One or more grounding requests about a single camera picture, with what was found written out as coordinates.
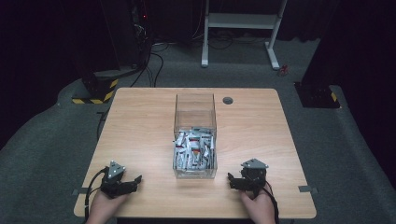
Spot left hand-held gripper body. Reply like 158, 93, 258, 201
100, 161, 138, 200

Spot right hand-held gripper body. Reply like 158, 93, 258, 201
238, 158, 270, 199

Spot clear plastic box with packets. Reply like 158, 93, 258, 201
172, 125, 219, 180

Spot pile of white sachet packets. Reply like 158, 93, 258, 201
173, 126, 217, 172

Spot person's left hand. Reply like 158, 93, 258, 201
85, 188, 133, 224

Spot person's right hand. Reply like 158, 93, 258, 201
238, 186, 277, 224

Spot black base with yellow stripes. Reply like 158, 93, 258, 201
71, 68, 120, 105

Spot black stand base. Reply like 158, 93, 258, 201
293, 81, 341, 109

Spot dark equipment rack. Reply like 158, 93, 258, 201
130, 0, 154, 68

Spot white metal stand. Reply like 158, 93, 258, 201
201, 0, 289, 71

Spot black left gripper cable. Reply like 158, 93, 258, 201
83, 167, 110, 222

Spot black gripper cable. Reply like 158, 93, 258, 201
83, 167, 110, 222
262, 181, 280, 224

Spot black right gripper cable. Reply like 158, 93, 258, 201
262, 181, 280, 224

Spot black cable beside table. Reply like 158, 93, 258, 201
96, 107, 110, 142

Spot black floor cables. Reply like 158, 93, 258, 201
130, 29, 237, 89

